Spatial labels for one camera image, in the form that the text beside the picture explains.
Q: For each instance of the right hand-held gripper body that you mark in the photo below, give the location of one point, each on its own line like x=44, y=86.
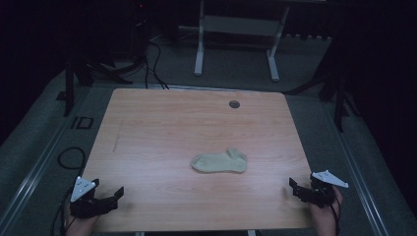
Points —
x=323, y=193

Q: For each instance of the white desk frame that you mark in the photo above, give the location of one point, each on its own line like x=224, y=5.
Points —
x=239, y=26

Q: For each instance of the black metal stand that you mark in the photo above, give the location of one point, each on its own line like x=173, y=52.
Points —
x=339, y=108
x=69, y=88

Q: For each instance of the grey round table grommet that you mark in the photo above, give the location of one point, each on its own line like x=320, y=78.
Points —
x=234, y=104

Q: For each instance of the person's right hand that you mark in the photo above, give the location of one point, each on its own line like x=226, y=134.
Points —
x=324, y=219

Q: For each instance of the grey metal floor rail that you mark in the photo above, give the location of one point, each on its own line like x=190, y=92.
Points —
x=357, y=170
x=42, y=164

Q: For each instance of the black rectangular floor bracket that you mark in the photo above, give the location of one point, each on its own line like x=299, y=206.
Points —
x=82, y=123

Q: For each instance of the pale green sock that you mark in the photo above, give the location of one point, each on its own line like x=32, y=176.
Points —
x=218, y=163

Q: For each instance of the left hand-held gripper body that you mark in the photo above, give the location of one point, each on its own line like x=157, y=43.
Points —
x=93, y=205

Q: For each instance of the person's left hand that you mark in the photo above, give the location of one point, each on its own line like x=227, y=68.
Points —
x=78, y=226

